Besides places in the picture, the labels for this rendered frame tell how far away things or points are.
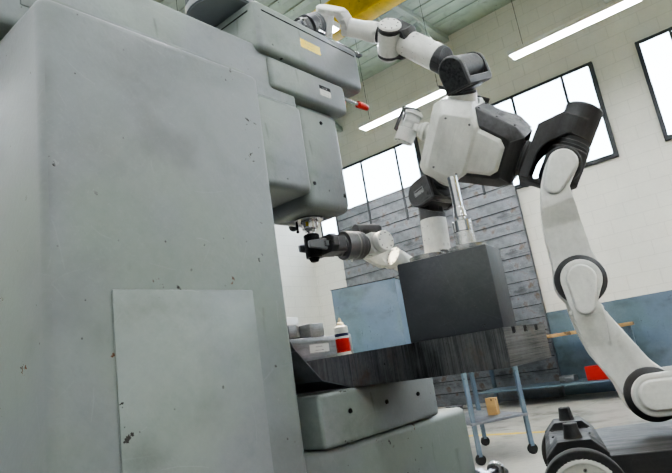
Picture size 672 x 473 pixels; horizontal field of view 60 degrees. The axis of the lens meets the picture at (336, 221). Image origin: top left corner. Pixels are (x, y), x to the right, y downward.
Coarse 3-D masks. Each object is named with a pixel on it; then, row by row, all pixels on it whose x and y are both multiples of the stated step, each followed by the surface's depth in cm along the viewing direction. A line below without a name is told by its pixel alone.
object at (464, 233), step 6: (468, 222) 136; (456, 228) 136; (462, 228) 136; (468, 228) 136; (456, 234) 136; (462, 234) 135; (468, 234) 135; (474, 234) 137; (456, 240) 136; (462, 240) 135; (468, 240) 135; (474, 240) 135
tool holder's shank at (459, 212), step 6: (450, 180) 140; (456, 180) 140; (450, 186) 140; (456, 186) 139; (450, 192) 140; (456, 192) 139; (456, 198) 138; (456, 204) 138; (462, 204) 138; (456, 210) 138; (462, 210) 138; (456, 216) 137; (462, 216) 137
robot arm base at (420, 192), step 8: (424, 176) 198; (416, 184) 200; (424, 184) 197; (432, 184) 196; (416, 192) 200; (424, 192) 197; (432, 192) 194; (440, 192) 196; (448, 192) 199; (416, 200) 200; (424, 200) 197; (432, 200) 196; (440, 200) 198; (448, 200) 199; (448, 208) 205
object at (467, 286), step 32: (416, 256) 138; (448, 256) 132; (480, 256) 129; (416, 288) 135; (448, 288) 131; (480, 288) 128; (416, 320) 134; (448, 320) 130; (480, 320) 127; (512, 320) 132
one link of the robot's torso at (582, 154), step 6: (552, 144) 178; (558, 144) 176; (564, 144) 176; (570, 144) 175; (552, 150) 176; (576, 150) 174; (582, 150) 175; (546, 156) 176; (582, 156) 174; (582, 162) 172; (540, 168) 179; (582, 168) 175; (540, 174) 179; (576, 174) 172; (576, 180) 174; (570, 186) 176; (576, 186) 176
